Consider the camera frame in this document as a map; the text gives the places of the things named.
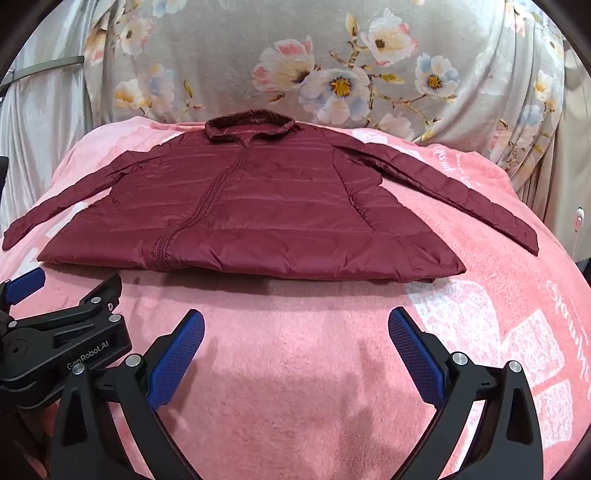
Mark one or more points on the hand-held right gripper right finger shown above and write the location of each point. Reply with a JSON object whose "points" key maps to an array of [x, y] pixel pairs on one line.
{"points": [[415, 355]]}

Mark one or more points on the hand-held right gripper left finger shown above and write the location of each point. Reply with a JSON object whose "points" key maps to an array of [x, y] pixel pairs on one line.
{"points": [[178, 357]]}

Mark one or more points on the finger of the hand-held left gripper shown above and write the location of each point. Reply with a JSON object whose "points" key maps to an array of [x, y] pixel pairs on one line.
{"points": [[99, 295], [25, 282]]}

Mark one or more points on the maroon puffer jacket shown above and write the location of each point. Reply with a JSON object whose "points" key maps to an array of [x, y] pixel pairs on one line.
{"points": [[258, 207]]}

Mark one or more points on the pink bow-print blanket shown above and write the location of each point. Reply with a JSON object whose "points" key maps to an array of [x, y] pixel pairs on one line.
{"points": [[295, 369]]}

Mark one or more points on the white pink small device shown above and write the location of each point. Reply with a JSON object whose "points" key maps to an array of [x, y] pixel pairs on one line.
{"points": [[578, 220]]}

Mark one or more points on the grey floral bed sheet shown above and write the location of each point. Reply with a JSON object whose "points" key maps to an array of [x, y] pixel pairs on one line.
{"points": [[221, 55]]}

